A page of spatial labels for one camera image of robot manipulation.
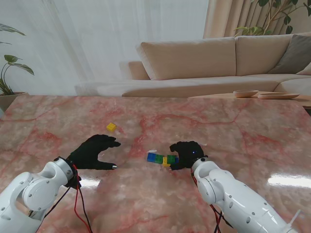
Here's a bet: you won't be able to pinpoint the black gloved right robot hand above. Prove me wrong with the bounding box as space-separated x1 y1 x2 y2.
169 141 208 171

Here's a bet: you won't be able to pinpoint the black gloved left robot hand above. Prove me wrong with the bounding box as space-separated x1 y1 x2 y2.
69 134 121 170

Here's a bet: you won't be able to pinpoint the light wooden coffee table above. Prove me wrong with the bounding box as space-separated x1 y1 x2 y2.
188 93 311 107

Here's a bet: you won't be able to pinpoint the wooden bowl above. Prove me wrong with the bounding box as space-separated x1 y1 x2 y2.
233 89 259 98

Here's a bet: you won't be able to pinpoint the beige sofa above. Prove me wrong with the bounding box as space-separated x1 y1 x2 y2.
74 32 311 99

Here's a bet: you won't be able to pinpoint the grey plant pot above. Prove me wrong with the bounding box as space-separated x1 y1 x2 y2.
0 91 30 112

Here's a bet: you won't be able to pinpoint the flat wooden plate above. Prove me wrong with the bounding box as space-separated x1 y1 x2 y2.
257 92 300 100

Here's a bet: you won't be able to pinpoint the green potted plant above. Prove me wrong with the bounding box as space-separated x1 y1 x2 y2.
0 23 35 96

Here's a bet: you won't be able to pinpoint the white sheer curtain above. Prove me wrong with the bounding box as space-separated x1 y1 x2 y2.
0 0 209 97

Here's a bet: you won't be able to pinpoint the beige curtain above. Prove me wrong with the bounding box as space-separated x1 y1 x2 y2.
203 0 311 39

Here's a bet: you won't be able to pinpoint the cream cushion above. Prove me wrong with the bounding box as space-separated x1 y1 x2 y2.
295 62 311 76

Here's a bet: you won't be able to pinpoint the grey cushion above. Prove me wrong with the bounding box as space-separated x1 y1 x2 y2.
268 33 311 75

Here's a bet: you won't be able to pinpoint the tall leafy plant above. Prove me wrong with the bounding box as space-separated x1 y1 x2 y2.
234 0 311 37

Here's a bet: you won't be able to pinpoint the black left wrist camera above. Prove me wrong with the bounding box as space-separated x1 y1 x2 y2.
64 173 82 189

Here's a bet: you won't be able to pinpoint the left arm red black cables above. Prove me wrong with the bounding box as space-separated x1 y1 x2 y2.
29 167 93 233

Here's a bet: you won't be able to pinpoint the arm red black cables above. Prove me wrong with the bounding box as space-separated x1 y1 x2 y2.
210 203 234 233
29 167 93 233

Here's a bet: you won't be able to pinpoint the right arm red black cables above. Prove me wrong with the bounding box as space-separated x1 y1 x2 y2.
210 203 234 233

